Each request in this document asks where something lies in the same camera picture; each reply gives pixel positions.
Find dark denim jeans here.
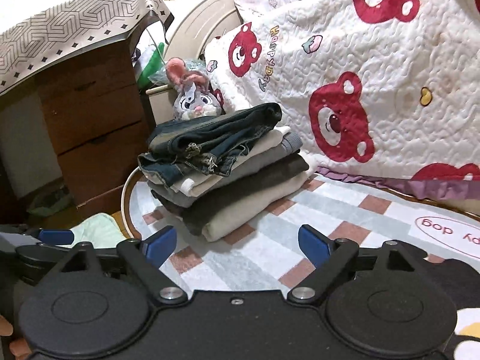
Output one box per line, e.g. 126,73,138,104
137,102,282,187

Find light green bed sheet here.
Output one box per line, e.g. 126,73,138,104
69,213,126,249

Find dark grey folded garment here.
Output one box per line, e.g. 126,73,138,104
151,154,315,236

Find cream folded garment bottom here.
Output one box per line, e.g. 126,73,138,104
201,163,317,242

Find brown wooden drawer cabinet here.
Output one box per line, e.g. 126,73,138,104
35,41,149,205

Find cream bedside box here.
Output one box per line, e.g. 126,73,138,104
145,85,177,125

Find grey bunny plush toy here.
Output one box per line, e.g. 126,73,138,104
165,58,222,121

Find green plastic bag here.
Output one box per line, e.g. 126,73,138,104
132,42,164,91

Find white quilt with red bears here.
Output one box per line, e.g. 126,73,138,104
204,0,479,200

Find geometric patterned table cloth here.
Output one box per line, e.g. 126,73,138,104
1,0,174,95

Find beige curved headboard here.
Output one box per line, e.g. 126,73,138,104
164,0,242,60

